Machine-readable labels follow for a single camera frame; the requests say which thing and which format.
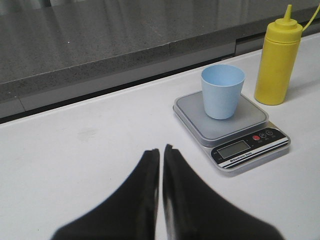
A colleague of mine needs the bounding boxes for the light blue plastic cup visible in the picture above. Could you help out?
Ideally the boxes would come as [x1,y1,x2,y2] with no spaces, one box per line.
[201,64,246,120]

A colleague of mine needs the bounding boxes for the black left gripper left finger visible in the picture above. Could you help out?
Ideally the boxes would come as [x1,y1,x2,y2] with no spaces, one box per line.
[52,149,160,240]

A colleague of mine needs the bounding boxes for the silver digital kitchen scale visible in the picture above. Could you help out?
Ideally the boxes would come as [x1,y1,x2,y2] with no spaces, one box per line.
[173,91,291,175]

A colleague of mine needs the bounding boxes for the yellow squeeze bottle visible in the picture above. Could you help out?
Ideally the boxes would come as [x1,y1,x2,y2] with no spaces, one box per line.
[253,3,320,106]

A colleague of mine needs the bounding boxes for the grey stone counter ledge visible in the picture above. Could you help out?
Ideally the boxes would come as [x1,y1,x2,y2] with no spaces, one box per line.
[0,0,319,122]

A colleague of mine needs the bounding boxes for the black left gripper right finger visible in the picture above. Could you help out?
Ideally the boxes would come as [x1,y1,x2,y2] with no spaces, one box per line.
[162,144,283,240]

